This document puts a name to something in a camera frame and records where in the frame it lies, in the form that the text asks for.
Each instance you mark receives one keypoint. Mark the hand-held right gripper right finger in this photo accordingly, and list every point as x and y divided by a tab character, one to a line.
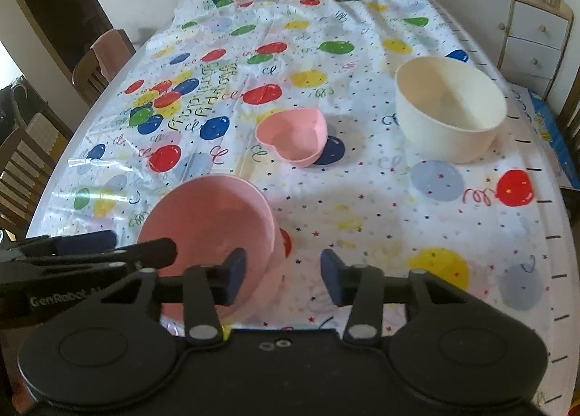
333	278

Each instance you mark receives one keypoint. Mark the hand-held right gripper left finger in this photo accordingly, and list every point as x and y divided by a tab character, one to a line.
235	275

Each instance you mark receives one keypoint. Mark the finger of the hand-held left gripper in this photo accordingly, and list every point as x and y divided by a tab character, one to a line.
149	252
90	239

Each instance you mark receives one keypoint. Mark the round pink bowl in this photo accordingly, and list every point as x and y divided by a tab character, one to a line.
204	216

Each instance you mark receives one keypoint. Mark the pink heart-shaped bowl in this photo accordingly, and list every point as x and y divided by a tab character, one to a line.
290	135

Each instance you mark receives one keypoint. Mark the cream bowl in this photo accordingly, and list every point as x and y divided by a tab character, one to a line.
453	139

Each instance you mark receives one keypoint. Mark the balloon printed tablecloth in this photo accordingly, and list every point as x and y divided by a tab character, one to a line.
362	198

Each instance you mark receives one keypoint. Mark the wooden chair with black seat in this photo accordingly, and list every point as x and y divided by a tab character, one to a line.
27	158

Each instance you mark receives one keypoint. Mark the black bag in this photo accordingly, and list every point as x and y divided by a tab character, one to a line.
9	103

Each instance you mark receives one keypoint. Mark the wooden chair with towel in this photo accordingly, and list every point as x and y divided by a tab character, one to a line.
86	76

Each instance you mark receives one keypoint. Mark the pink towel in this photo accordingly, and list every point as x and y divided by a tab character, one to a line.
113	47

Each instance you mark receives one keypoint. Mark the blue seat cushion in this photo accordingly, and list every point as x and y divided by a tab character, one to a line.
548	126

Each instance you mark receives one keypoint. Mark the wooden slat-back chair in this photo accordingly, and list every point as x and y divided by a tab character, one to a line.
572	112

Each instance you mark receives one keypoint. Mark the grey drawer cabinet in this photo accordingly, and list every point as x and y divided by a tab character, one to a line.
530	35

